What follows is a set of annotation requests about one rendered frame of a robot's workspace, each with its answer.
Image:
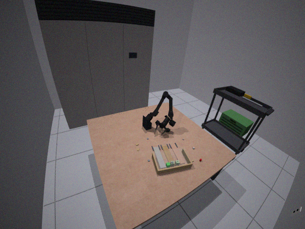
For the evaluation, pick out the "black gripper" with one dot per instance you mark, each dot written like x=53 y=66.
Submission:
x=164 y=124

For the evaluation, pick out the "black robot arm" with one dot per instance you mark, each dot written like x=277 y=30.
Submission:
x=170 y=114

